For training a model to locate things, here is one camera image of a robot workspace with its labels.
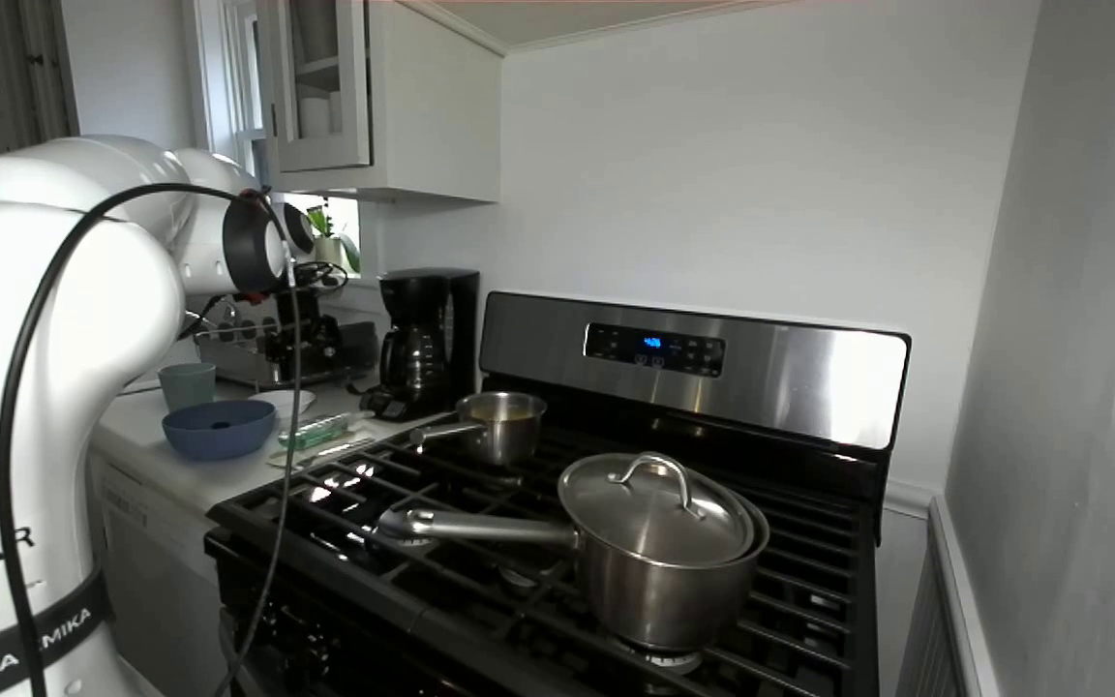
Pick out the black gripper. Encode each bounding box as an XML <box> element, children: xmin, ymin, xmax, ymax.
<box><xmin>246</xmin><ymin>281</ymin><xmax>340</xmax><ymax>379</ymax></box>

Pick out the stainless gas stove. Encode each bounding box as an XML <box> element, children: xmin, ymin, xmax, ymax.
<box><xmin>202</xmin><ymin>286</ymin><xmax>919</xmax><ymax>697</ymax></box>

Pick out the silver toaster oven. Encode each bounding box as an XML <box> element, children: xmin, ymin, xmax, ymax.
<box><xmin>193</xmin><ymin>312</ymin><xmax>379</xmax><ymax>392</ymax></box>

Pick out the white bowl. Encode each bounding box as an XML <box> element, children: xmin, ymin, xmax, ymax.
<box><xmin>251</xmin><ymin>385</ymin><xmax>320</xmax><ymax>423</ymax></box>

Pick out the potted green plant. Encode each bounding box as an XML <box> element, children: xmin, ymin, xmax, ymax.
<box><xmin>304</xmin><ymin>200</ymin><xmax>364</xmax><ymax>280</ymax></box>

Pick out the green cup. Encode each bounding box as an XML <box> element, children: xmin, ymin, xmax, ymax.
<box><xmin>154</xmin><ymin>359</ymin><xmax>221</xmax><ymax>414</ymax></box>

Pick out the blue bowl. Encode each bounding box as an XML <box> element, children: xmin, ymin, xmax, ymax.
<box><xmin>159</xmin><ymin>395</ymin><xmax>282</xmax><ymax>465</ymax></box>

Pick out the black coffee maker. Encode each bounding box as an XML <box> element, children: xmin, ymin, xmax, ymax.
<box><xmin>360</xmin><ymin>263</ymin><xmax>483</xmax><ymax>423</ymax></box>

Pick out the small steel saucepan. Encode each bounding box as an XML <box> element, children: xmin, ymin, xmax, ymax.
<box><xmin>369</xmin><ymin>386</ymin><xmax>549</xmax><ymax>472</ymax></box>

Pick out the white base cabinet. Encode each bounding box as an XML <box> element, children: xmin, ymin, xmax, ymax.
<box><xmin>88</xmin><ymin>450</ymin><xmax>234</xmax><ymax>697</ymax></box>

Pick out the steel pot lid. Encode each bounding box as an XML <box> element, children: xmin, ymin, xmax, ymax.
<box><xmin>554</xmin><ymin>450</ymin><xmax>764</xmax><ymax>568</ymax></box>

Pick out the large steel pot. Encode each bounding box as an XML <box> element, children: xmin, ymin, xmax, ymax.
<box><xmin>377</xmin><ymin>480</ymin><xmax>776</xmax><ymax>654</ymax></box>

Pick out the thin black cable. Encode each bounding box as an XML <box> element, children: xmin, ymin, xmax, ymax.
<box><xmin>226</xmin><ymin>236</ymin><xmax>309</xmax><ymax>697</ymax></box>

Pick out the white wall cabinet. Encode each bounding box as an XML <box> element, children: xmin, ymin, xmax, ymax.
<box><xmin>251</xmin><ymin>0</ymin><xmax>508</xmax><ymax>206</ymax></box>

